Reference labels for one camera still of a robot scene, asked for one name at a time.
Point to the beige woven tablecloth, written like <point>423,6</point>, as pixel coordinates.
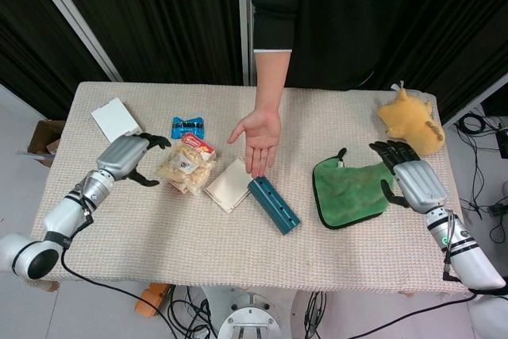
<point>238,251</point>

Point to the black curtain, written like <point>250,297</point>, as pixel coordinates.
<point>24,57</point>
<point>158,17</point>
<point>456,17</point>

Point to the teal block with holes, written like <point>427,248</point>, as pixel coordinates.
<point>274,206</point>

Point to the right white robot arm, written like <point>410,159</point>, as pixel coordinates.
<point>468,251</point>

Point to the white cardboard box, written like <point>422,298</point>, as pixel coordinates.
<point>113,116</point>

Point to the person's bare hand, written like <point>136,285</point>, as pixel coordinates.
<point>260,136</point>

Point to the brown cardboard box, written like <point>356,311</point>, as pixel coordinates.
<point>43,136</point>

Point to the orange rectangular block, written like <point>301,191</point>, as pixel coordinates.
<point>151,299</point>

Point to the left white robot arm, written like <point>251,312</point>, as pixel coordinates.
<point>59,212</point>

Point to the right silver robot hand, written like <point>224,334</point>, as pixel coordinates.
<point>420,184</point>

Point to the green towel with black trim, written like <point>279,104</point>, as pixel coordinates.
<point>345,192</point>

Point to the grey metal frame rail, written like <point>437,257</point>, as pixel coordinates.
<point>476,101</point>

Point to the upright grey metal post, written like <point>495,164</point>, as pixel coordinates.
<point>246,37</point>

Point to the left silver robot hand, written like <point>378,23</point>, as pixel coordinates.
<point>119,156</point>

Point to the blue snack packet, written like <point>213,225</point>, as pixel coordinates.
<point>186,124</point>

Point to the person's bare forearm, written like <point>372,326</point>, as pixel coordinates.
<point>272,81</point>

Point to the slanted grey metal post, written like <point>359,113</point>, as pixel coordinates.
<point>75,21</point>

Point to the yellow plush toy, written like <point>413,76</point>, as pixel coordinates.
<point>409,124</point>

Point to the black device on floor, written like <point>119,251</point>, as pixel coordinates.
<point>502,140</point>

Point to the beige folded cloth pouch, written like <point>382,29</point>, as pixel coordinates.
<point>226,188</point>

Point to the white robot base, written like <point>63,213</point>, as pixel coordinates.
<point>246,311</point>

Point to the person's black sweater torso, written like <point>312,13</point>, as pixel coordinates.
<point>337,17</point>

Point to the snack pack with red label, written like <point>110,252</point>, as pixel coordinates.
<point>196,142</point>

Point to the clear bag of snacks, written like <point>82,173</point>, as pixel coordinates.
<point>186,170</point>

